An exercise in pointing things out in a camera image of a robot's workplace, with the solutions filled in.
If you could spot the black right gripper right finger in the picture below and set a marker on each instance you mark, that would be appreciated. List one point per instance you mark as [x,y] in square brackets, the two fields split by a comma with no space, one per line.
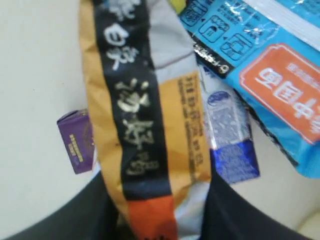
[228,216]

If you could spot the orange black snack bag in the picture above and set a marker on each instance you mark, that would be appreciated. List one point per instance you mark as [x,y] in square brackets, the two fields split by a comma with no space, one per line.
[145,106]

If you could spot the blue snack bag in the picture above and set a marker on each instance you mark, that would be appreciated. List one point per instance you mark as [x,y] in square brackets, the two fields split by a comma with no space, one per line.
[268,51]

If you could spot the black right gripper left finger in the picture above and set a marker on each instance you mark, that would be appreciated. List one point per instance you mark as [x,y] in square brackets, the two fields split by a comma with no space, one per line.
[90,215]

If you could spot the purple carton box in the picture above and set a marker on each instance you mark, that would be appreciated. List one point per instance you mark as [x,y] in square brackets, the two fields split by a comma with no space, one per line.
[76,132]

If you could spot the blue white milk carton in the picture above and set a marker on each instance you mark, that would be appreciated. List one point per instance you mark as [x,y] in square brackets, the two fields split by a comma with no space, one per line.
[228,129]

